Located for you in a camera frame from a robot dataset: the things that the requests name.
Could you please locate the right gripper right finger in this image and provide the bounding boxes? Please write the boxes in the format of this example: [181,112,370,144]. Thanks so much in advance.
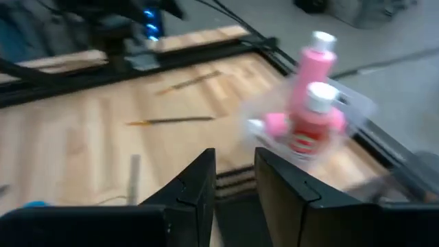
[254,147,439,247]

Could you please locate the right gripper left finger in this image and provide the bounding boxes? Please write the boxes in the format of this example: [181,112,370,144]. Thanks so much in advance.
[0,148,217,247]

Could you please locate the grey blue paintbrush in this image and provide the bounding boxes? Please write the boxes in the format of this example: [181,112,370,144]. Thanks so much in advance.
[127,154,141,206]

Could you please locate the red paint bottle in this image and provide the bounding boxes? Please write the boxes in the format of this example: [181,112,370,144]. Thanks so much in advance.
[287,82,340,155]

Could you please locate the dark paintbrush orange tip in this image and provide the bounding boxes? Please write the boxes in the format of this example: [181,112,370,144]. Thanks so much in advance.
[126,116,216,127]

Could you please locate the hot pink paint bottle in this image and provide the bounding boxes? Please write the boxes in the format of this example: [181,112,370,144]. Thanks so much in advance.
[247,108,347,138]

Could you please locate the light pink paint bottle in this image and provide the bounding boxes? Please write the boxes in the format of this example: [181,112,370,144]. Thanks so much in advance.
[289,30,339,114]

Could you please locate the clear plastic bin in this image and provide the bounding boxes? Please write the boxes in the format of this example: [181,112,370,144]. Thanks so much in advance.
[239,73,378,165]

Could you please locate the thin wooden paintbrush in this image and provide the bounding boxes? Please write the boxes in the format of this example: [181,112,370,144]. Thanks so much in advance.
[154,70,223,96]

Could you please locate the computer tower blue lights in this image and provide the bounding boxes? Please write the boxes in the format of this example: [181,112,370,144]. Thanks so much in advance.
[142,8,164,42]

